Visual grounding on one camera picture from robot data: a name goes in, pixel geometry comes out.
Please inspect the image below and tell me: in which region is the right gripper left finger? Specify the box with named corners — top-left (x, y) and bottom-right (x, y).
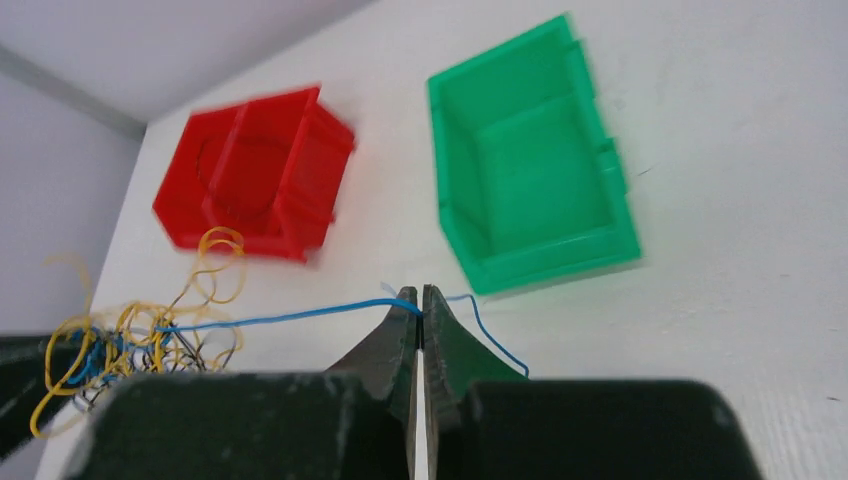
top-left (63, 287), bottom-right (420, 479)

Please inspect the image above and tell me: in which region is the coloured wire bundle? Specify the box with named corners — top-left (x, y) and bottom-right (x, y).
top-left (28, 227), bottom-right (248, 440)

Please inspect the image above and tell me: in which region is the green plastic bin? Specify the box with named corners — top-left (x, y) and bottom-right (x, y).
top-left (427, 15), bottom-right (642, 295)

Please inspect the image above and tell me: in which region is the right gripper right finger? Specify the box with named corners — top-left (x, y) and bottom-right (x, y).
top-left (421, 285), bottom-right (762, 479)

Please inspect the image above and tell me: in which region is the red plastic bin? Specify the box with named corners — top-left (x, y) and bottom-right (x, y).
top-left (152, 84), bottom-right (355, 263)

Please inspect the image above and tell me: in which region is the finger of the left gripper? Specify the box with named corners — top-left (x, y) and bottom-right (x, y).
top-left (1, 334), bottom-right (82, 458)

